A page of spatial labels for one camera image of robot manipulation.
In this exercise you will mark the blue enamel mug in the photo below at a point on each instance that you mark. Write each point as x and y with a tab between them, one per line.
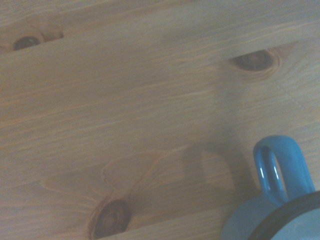
287	175

